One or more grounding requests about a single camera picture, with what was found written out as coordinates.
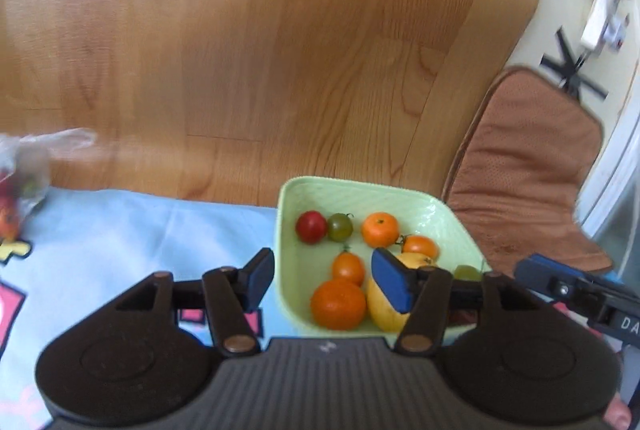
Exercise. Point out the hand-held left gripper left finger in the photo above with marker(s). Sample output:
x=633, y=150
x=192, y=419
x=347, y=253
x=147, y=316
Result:
x=257, y=280

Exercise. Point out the mandarin orange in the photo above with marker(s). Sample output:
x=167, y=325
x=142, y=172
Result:
x=380, y=229
x=338, y=304

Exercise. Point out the person's right hand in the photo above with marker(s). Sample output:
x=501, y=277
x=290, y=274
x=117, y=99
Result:
x=620, y=415

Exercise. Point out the black tape strips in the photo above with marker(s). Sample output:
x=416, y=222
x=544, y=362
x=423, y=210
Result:
x=570, y=65

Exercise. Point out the red cherry tomato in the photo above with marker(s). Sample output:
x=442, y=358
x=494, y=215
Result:
x=311, y=226

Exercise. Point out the small orange tomato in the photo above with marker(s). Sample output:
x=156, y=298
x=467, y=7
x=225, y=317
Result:
x=348, y=268

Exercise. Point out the yellow lemon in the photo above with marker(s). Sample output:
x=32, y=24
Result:
x=385, y=315

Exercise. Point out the printed blanket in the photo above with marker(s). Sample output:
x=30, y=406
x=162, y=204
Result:
x=125, y=235

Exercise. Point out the pale green tomato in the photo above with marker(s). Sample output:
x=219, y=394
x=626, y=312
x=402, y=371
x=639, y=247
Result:
x=467, y=272

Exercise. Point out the brown cushion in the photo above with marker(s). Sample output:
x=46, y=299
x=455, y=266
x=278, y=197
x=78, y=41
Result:
x=525, y=175

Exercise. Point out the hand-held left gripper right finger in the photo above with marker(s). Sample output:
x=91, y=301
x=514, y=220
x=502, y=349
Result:
x=392, y=282

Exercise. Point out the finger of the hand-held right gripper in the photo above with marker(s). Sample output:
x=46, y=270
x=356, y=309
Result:
x=611, y=278
x=542, y=271

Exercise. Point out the green cherry tomato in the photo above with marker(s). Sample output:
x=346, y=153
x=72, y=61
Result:
x=340, y=227

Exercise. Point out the white power strip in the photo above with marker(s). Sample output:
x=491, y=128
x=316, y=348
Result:
x=600, y=20

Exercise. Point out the light green plastic tray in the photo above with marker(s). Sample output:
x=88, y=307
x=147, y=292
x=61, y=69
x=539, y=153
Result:
x=300, y=270

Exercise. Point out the clear plastic bag of tomatoes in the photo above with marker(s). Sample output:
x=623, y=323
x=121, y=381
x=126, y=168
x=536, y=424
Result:
x=30, y=170

